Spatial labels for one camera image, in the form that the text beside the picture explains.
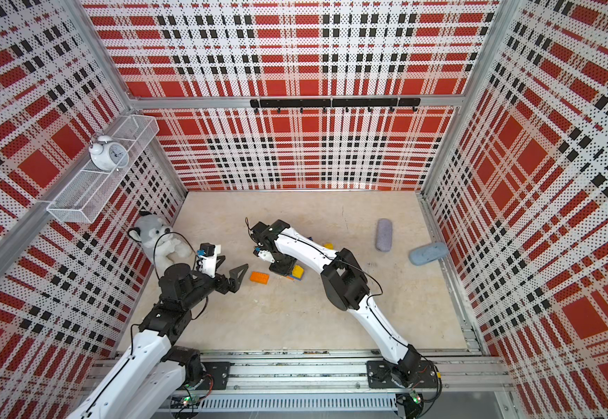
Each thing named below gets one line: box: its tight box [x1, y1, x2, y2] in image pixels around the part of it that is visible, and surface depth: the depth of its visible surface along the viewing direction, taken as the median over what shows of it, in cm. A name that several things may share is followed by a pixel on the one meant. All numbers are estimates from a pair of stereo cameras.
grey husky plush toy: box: [127, 209, 193, 272], surface depth 88 cm
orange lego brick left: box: [249, 270, 270, 286], surface depth 95 cm
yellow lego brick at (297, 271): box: [291, 264, 305, 280], surface depth 92 cm
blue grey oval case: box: [408, 241, 449, 266], surface depth 100 cm
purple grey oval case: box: [375, 218, 394, 253], surface depth 104 cm
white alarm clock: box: [88, 135, 130, 172], surface depth 73 cm
